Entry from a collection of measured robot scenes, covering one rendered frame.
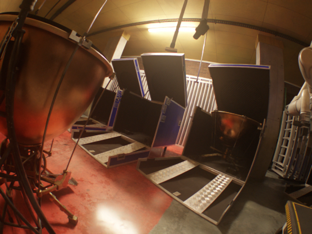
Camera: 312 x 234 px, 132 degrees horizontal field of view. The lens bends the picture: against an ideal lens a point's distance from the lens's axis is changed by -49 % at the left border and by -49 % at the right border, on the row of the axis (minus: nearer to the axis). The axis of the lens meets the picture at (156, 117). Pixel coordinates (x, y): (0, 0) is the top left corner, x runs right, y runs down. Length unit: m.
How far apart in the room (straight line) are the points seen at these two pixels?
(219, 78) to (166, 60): 1.00
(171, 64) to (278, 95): 2.32
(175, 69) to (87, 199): 2.30
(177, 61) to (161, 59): 0.32
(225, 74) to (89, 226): 2.42
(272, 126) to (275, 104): 0.46
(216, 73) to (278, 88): 1.56
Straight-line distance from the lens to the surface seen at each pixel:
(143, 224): 0.90
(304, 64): 0.56
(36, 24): 0.38
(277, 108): 3.16
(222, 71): 2.33
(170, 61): 2.49
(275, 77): 3.36
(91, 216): 0.86
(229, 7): 3.31
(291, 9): 3.35
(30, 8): 0.35
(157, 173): 1.52
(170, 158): 1.89
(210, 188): 1.47
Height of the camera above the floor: 0.64
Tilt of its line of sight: level
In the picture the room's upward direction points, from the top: 16 degrees clockwise
